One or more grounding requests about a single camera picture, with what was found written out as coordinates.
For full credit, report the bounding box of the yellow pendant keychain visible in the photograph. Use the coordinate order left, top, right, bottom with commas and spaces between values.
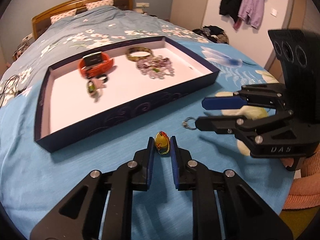
155, 131, 170, 155

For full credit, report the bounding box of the purple crystal bead bracelet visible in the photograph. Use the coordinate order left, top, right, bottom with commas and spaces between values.
135, 56, 176, 80

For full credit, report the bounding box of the tortoiseshell bangle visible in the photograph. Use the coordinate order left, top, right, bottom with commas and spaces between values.
126, 47, 153, 62

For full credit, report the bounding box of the orange smart watch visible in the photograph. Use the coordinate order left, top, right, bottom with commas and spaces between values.
78, 52, 114, 79

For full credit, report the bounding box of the right hand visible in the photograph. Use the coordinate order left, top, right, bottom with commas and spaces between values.
280, 145, 319, 172

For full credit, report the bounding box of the pile of dark clothes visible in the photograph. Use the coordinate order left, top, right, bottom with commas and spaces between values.
193, 25, 229, 44

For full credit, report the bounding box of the dark blue tray box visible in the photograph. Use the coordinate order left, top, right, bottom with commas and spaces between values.
34, 36, 219, 152

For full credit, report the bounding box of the purple hoodie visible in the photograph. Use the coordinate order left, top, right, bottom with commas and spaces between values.
233, 0, 265, 31

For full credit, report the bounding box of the black jacket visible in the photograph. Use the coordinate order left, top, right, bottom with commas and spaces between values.
219, 0, 242, 23

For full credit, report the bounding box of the blue floral duvet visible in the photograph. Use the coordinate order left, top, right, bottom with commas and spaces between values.
1, 5, 208, 106

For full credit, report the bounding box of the wooden headboard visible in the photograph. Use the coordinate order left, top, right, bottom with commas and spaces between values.
31, 0, 133, 40

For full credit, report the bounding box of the right patterned pillow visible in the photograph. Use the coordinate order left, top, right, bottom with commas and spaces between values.
86, 0, 114, 10

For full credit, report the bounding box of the patterned pillow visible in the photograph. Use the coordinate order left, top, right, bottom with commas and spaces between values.
86, 0, 114, 10
50, 9, 76, 24

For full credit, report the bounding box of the left patterned pillow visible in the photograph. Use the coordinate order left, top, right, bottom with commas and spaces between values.
50, 9, 76, 24

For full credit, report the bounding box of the metal key ring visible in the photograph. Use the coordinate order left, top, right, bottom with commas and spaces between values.
182, 116, 199, 131

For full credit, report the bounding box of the black tracker camera box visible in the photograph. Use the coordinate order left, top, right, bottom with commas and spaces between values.
268, 29, 319, 124

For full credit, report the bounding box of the black cable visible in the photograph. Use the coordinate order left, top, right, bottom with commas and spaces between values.
0, 74, 28, 108

